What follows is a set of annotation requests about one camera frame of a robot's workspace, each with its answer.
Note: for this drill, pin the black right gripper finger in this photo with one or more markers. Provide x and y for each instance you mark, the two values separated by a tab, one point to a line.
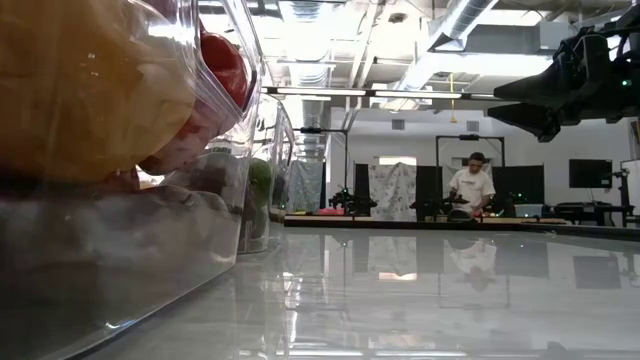
540	87
540	122

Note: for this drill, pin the green lime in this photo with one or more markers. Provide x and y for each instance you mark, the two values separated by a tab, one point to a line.
260	180

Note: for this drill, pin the red bell pepper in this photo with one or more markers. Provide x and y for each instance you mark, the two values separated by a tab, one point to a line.
225	65

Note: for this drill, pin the red long pepper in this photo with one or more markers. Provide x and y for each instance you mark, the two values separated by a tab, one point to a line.
190	140

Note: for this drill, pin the yellow orange vegetable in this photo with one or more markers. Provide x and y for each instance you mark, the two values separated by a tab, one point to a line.
75	90

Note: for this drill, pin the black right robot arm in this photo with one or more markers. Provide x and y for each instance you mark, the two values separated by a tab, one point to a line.
632	17

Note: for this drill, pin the black background robot arm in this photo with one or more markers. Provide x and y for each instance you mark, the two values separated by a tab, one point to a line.
350	202
430	204

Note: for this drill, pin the person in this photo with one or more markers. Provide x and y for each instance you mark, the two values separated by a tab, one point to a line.
472	187

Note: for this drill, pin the black tripod stand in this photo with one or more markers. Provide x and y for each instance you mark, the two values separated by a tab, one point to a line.
624	190

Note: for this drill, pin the patterned white cloth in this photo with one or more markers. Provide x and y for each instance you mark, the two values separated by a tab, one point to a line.
392	190

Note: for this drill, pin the wooden background table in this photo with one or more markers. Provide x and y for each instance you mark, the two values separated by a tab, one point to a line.
390	218

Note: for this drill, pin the glossy white table board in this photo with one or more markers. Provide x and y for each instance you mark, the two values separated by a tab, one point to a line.
400	300

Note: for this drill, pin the flat red object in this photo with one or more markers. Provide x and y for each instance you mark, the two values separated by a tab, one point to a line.
330	212

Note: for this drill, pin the grey patterned cloth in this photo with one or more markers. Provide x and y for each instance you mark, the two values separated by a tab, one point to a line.
305	185

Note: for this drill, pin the clear plastic container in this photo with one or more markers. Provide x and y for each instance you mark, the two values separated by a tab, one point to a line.
280	150
230	220

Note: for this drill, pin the black metal stand frame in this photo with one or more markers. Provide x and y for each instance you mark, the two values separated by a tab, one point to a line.
470	136
312	130

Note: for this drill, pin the black wall monitor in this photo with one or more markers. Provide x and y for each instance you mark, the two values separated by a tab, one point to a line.
590	174

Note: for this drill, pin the black metal table frame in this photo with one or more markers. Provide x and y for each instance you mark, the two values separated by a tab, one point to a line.
600	232

